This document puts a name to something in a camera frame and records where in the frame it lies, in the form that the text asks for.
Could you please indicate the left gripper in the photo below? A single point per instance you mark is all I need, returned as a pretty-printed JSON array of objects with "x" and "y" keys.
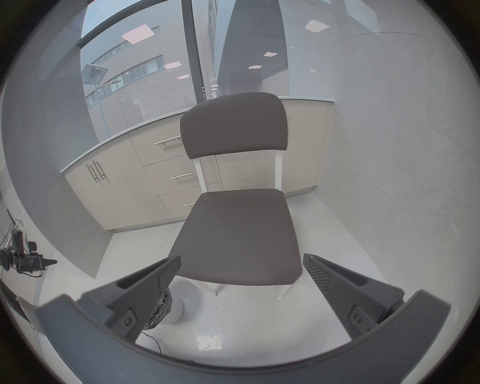
[{"x": 30, "y": 263}]

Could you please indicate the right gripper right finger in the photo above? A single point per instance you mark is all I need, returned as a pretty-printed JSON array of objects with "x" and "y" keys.
[{"x": 348, "y": 300}]

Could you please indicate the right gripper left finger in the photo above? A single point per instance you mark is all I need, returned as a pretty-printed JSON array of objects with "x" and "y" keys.
[{"x": 138, "y": 300}]

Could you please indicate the black plastic bag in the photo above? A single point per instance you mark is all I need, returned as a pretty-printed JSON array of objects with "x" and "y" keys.
[{"x": 161, "y": 311}]

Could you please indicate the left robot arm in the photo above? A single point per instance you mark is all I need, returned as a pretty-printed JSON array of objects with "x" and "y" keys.
[{"x": 5, "y": 258}]

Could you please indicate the beige cabinet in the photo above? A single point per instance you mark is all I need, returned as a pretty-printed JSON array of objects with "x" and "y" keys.
[{"x": 112, "y": 195}]

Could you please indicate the dark grey white chair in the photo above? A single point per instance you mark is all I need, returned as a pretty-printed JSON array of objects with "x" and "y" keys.
[{"x": 240, "y": 232}]

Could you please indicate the window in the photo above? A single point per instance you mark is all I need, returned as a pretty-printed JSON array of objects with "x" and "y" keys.
[{"x": 150, "y": 75}]

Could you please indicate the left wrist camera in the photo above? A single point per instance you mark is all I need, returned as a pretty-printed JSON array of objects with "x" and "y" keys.
[{"x": 32, "y": 246}]

